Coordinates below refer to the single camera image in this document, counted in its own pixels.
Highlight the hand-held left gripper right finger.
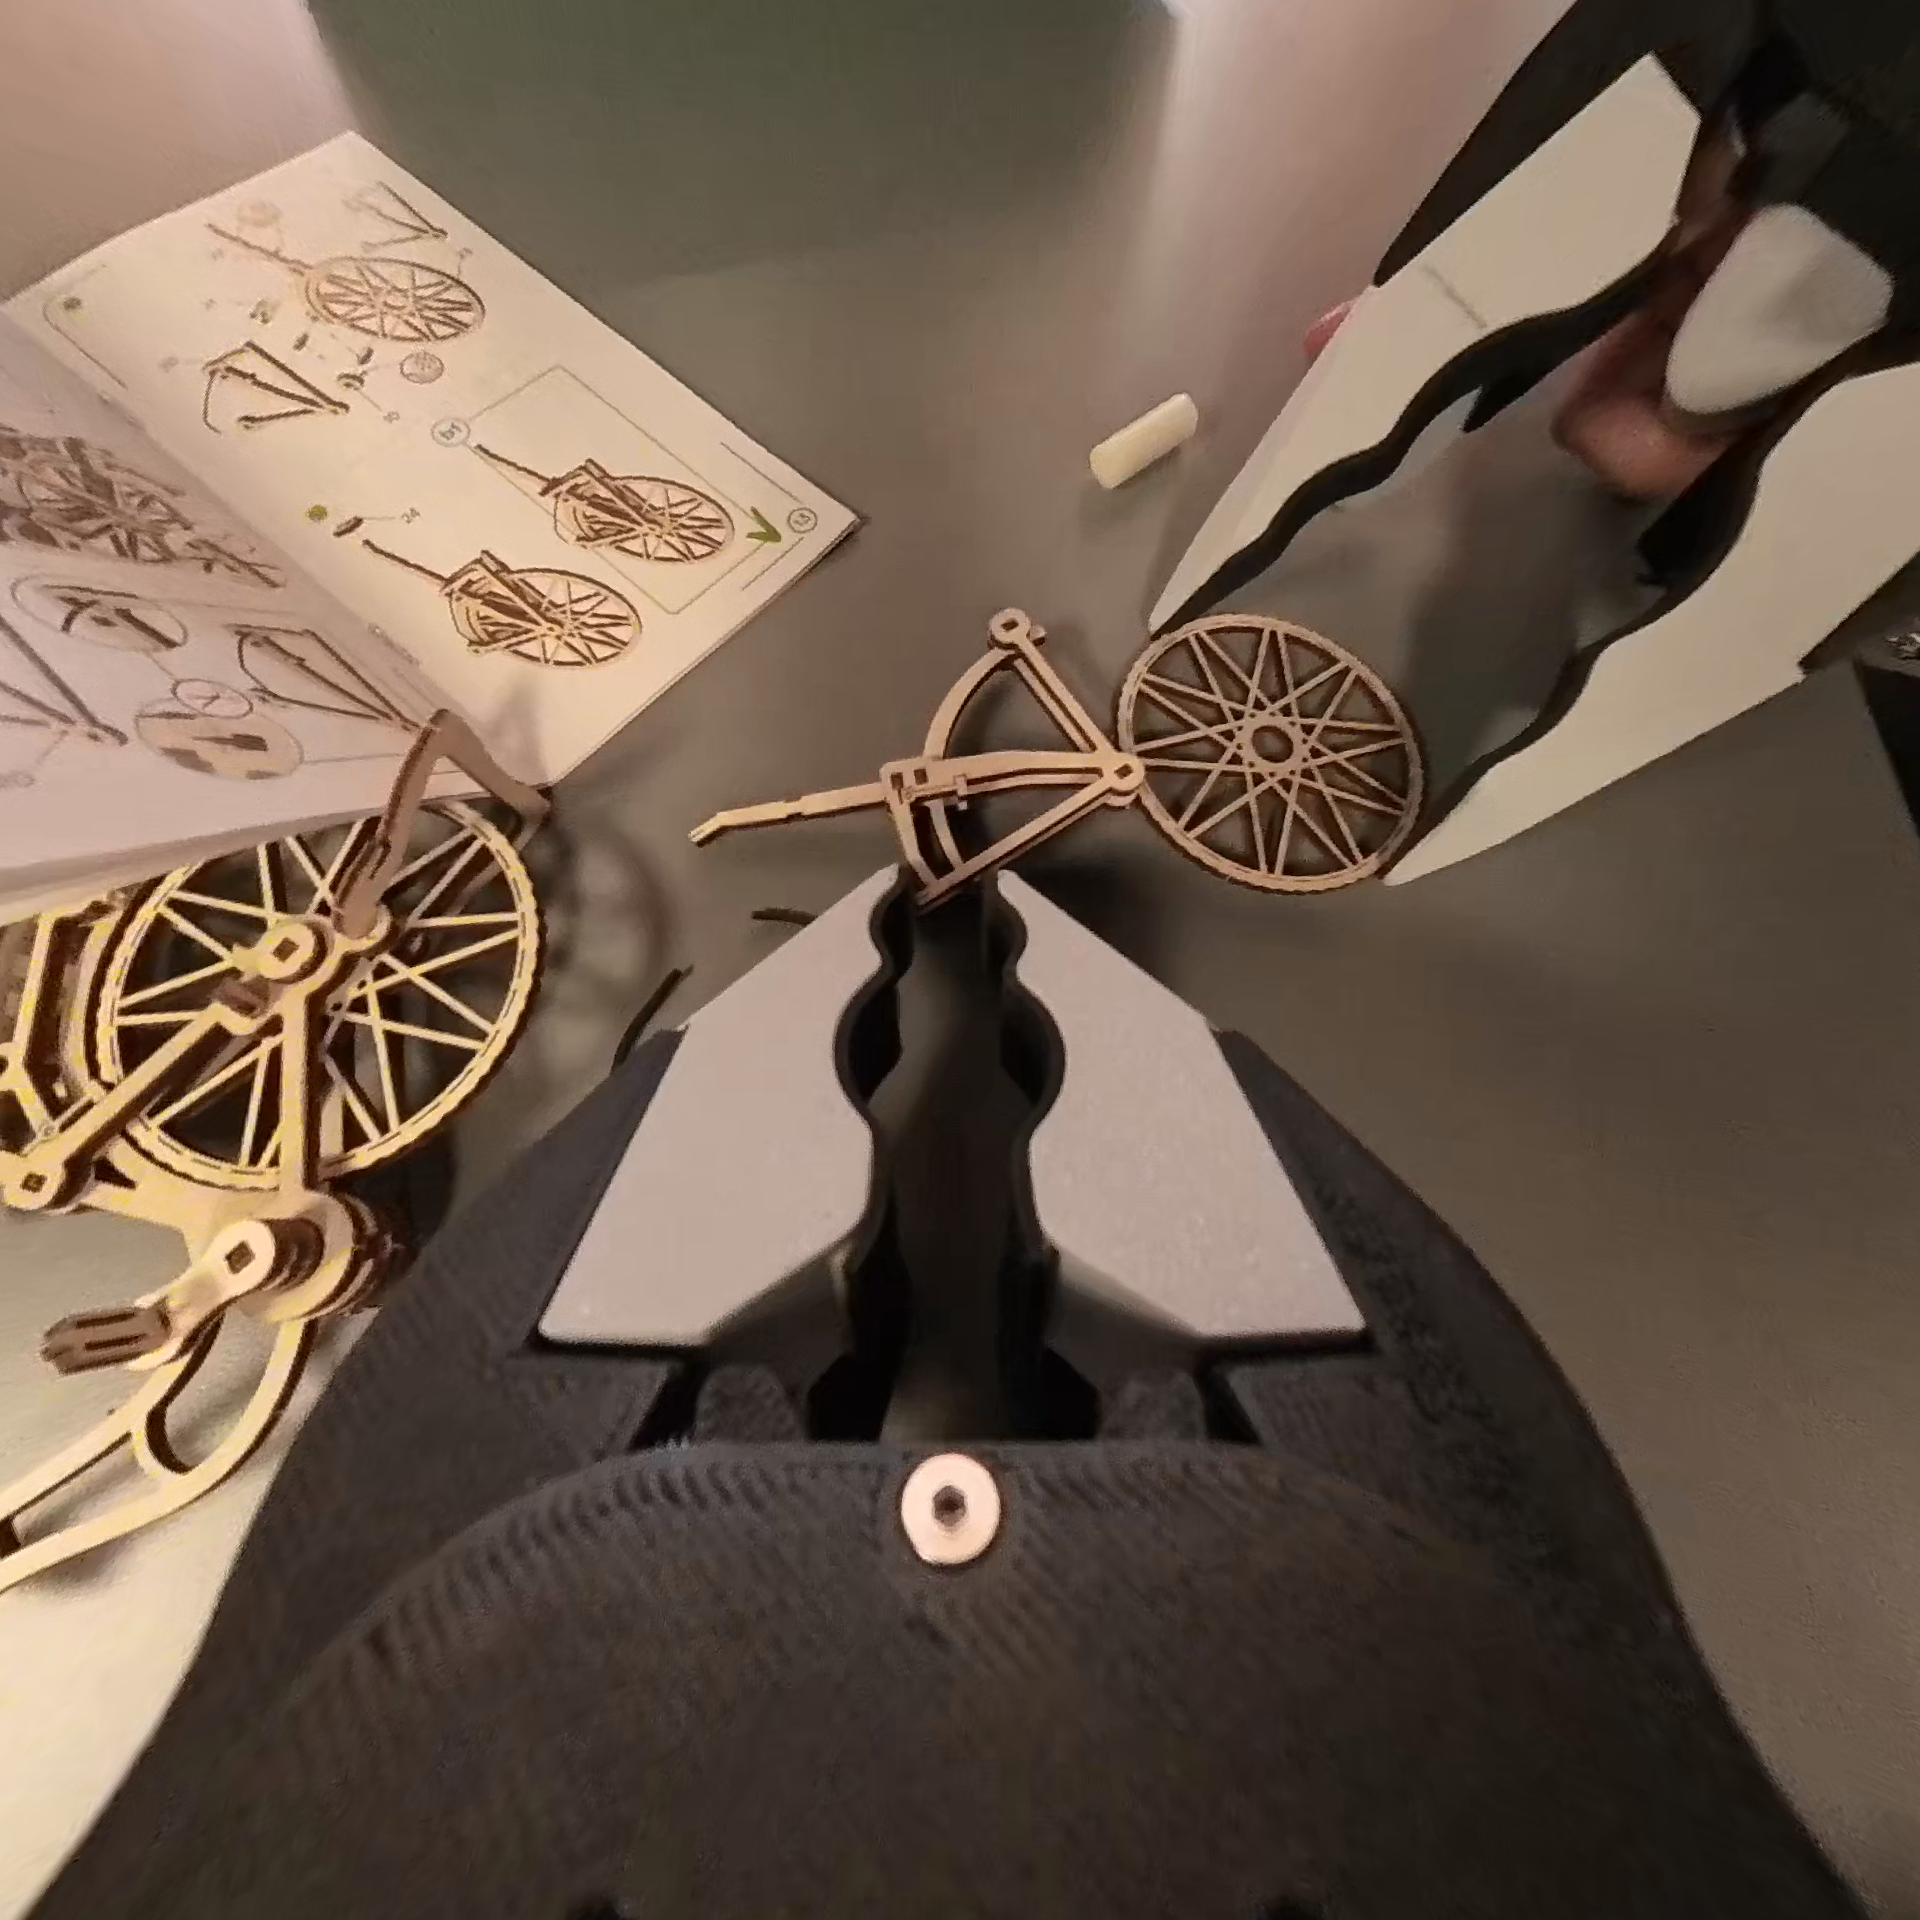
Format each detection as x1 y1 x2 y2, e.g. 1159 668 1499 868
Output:
977 870 1370 1348

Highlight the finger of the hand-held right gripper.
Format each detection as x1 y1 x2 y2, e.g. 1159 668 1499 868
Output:
1149 57 1713 645
1384 306 1920 886

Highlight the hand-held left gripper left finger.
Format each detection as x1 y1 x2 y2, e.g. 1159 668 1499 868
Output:
538 867 921 1359

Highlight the wooden bicycle frame part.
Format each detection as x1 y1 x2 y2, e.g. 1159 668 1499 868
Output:
691 609 1145 914

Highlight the small wooden truss part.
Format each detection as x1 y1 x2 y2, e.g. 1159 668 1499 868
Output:
1113 612 1426 898

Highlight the assembled wooden bicycle model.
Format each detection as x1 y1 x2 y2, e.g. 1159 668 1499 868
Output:
0 705 550 1594

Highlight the person's right hand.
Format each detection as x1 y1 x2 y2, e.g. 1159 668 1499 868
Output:
1552 150 1802 508

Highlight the black object with screw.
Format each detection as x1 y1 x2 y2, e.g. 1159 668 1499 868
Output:
1853 627 1920 845

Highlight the small white wax stick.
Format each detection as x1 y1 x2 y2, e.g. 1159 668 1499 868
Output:
1090 394 1203 489

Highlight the paper instruction booklet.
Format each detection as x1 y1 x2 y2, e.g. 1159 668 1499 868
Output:
0 133 861 922

